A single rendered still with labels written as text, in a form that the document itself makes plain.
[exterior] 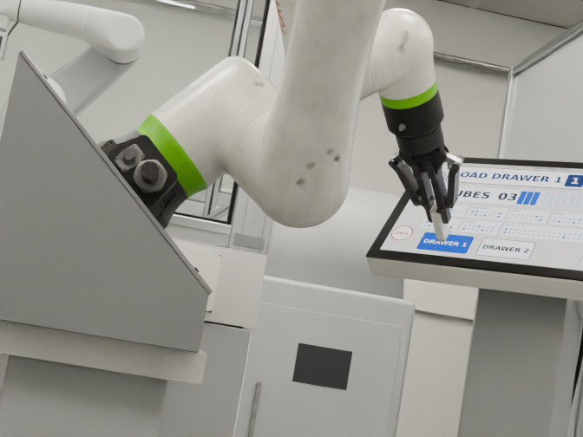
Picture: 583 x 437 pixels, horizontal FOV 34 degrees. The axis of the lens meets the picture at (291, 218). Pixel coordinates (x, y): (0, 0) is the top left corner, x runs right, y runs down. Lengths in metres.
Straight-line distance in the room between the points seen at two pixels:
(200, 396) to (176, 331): 0.70
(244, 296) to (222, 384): 0.17
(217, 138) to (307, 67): 0.22
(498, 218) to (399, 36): 0.45
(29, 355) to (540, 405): 0.88
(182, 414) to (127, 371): 0.66
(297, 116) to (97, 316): 0.34
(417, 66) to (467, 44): 4.10
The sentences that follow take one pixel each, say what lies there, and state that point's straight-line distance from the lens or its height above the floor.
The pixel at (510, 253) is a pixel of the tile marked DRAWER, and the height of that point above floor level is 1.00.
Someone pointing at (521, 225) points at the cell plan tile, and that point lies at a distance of 1.69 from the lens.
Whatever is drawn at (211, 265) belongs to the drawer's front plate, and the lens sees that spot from 1.81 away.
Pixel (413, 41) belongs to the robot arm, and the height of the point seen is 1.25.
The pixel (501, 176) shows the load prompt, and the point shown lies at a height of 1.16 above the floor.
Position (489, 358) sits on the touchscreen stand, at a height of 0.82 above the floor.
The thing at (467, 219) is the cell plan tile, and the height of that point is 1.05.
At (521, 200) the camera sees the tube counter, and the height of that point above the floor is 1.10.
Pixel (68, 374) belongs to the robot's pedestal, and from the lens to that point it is 1.23.
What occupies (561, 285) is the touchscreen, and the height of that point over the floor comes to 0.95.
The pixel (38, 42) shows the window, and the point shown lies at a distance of 1.89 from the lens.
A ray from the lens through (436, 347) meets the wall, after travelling 5.26.
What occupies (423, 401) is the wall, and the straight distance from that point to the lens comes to 5.26.
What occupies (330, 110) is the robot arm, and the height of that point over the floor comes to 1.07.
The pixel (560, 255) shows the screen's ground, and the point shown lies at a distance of 1.62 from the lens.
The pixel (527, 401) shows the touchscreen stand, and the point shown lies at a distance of 1.69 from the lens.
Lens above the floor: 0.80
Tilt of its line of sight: 7 degrees up
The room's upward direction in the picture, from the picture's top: 10 degrees clockwise
